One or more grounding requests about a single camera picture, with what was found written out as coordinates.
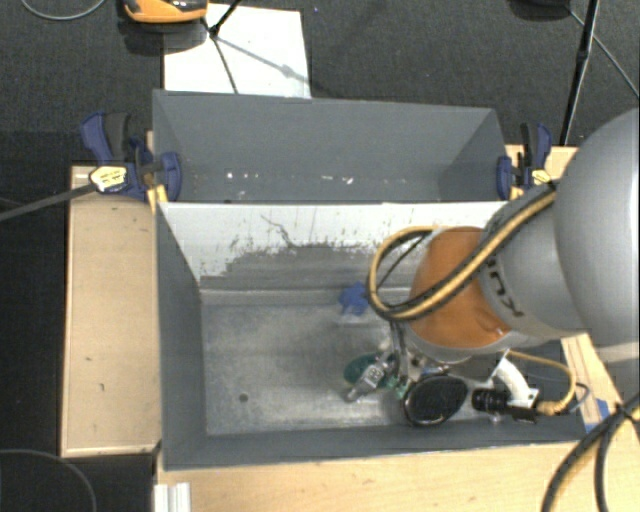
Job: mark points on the pale wood flat board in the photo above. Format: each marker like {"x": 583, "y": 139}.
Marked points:
{"x": 110, "y": 320}

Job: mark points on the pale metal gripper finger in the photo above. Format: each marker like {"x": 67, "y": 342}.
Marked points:
{"x": 370, "y": 381}

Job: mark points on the small blue toy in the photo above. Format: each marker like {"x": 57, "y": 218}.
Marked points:
{"x": 354, "y": 298}

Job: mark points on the dark green round thing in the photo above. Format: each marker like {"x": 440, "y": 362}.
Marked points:
{"x": 358, "y": 368}

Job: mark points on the grey metal bin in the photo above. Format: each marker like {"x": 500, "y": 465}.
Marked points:
{"x": 280, "y": 320}

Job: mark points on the black cylinder on white bracket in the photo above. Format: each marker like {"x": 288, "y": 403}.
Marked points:
{"x": 515, "y": 387}

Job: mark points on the black oval mesh thing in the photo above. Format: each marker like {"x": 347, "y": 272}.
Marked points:
{"x": 432, "y": 400}

